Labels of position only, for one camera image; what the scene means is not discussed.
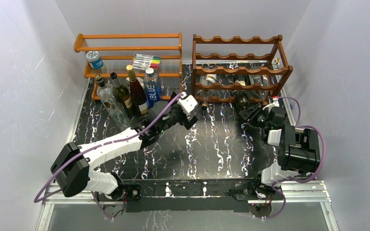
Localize clear bottle right copper cap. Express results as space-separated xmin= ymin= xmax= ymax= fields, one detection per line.
xmin=249 ymin=75 xmax=270 ymax=101

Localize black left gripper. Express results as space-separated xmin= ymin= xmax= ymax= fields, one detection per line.
xmin=158 ymin=91 xmax=199 ymax=134

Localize orange wooden shelf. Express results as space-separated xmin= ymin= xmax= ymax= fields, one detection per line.
xmin=73 ymin=33 xmax=183 ymax=100

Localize blue carton bottle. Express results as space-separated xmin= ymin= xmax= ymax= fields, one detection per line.
xmin=143 ymin=67 xmax=162 ymax=108

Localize green wine bottle white neck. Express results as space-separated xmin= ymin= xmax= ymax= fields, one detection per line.
xmin=110 ymin=72 xmax=134 ymax=119

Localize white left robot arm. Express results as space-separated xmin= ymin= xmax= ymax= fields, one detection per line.
xmin=50 ymin=99 xmax=198 ymax=200

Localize clear square liquor bottle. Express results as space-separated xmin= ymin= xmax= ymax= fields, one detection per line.
xmin=94 ymin=74 xmax=118 ymax=114

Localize clear bottle neck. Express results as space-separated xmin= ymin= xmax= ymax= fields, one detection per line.
xmin=108 ymin=101 xmax=131 ymax=131

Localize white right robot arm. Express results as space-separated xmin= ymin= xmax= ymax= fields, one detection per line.
xmin=238 ymin=103 xmax=321 ymax=199

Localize pack of coloured markers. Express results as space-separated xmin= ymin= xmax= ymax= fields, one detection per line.
xmin=131 ymin=53 xmax=162 ymax=70

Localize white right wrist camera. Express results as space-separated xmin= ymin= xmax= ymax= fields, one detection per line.
xmin=263 ymin=96 xmax=279 ymax=112

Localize clear bottle copper cap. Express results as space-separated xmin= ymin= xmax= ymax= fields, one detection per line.
xmin=249 ymin=75 xmax=270 ymax=101
xmin=199 ymin=74 xmax=217 ymax=111

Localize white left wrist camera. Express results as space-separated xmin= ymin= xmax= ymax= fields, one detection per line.
xmin=177 ymin=92 xmax=198 ymax=116

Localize blue lidded round jar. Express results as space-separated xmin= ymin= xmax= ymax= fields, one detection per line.
xmin=86 ymin=51 xmax=104 ymax=69

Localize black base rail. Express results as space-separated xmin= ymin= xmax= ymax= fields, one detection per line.
xmin=121 ymin=178 xmax=283 ymax=214

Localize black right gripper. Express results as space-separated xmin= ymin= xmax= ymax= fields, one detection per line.
xmin=239 ymin=102 xmax=270 ymax=128

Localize dark wine bottle black neck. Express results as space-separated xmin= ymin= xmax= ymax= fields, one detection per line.
xmin=234 ymin=90 xmax=251 ymax=110

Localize dark red bottle gold cap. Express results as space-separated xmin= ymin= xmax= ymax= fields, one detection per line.
xmin=126 ymin=65 xmax=149 ymax=115

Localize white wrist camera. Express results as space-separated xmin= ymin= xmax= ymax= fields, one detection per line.
xmin=263 ymin=96 xmax=279 ymax=112
xmin=177 ymin=92 xmax=198 ymax=116

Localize brown wooden wine rack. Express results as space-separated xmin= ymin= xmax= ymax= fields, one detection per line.
xmin=191 ymin=34 xmax=293 ymax=101

